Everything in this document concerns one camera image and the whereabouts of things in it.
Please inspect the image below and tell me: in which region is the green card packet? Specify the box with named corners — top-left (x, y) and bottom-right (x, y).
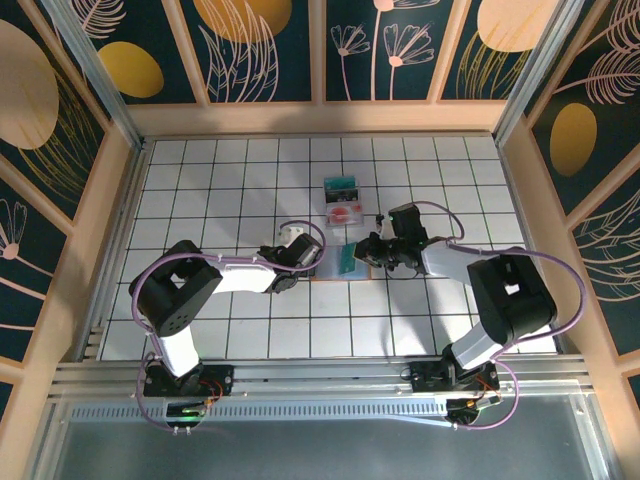
top-left (324, 185), bottom-right (361, 202)

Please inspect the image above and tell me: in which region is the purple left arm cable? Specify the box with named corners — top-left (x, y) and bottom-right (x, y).
top-left (128, 219), bottom-right (329, 435)

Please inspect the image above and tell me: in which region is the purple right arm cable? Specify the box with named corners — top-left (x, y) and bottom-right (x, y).
top-left (377, 200), bottom-right (586, 432)

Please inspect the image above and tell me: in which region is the long aluminium mounting rail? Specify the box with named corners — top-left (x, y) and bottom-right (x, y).
top-left (49, 355), bottom-right (596, 401)

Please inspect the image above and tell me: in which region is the aluminium corner post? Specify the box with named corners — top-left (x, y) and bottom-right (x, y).
top-left (42, 0), bottom-right (147, 151)
top-left (492, 0), bottom-right (587, 147)

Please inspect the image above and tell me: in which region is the slotted grey cable duct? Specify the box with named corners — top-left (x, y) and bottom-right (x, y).
top-left (69, 402), bottom-right (451, 424)

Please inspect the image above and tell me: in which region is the grey metal sheet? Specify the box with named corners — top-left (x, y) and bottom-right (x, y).
top-left (29, 394), bottom-right (619, 480)

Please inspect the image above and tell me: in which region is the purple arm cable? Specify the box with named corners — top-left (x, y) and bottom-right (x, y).
top-left (128, 219), bottom-right (329, 435)
top-left (377, 200), bottom-right (586, 432)

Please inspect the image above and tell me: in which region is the brown card holder wallet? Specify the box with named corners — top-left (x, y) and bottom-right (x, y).
top-left (309, 242), bottom-right (375, 283)

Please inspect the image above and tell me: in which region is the small electronics board with wires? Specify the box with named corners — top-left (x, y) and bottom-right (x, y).
top-left (444, 393), bottom-right (504, 429)
top-left (164, 399), bottom-right (210, 427)

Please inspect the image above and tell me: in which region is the white card with red circle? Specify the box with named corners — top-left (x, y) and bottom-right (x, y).
top-left (327, 201), bottom-right (362, 226)

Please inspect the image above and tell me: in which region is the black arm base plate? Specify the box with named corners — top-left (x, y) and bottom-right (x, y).
top-left (143, 364), bottom-right (236, 398)
top-left (408, 360), bottom-right (501, 396)

